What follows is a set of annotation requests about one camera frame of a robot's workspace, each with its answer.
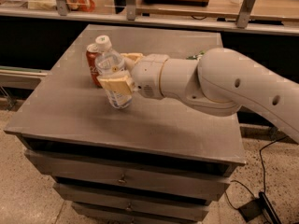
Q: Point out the grey drawer cabinet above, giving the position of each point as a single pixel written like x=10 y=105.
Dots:
x=155 y=162

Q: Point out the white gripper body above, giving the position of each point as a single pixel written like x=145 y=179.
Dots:
x=147 y=75

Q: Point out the wooden shelf counter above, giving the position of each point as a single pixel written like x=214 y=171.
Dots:
x=271 y=17

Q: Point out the black floor pedal box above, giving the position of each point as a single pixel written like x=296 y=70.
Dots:
x=259 y=206

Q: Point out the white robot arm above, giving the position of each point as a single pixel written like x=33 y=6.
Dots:
x=219 y=83

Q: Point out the green snack bag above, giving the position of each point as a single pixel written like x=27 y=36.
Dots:
x=196 y=56

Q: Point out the red cola can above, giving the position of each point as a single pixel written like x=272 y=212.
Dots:
x=91 y=53

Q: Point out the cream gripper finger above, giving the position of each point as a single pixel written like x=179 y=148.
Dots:
x=131 y=59
x=120 y=82

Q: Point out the clear plastic tea bottle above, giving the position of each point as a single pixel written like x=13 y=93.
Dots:
x=109 y=62

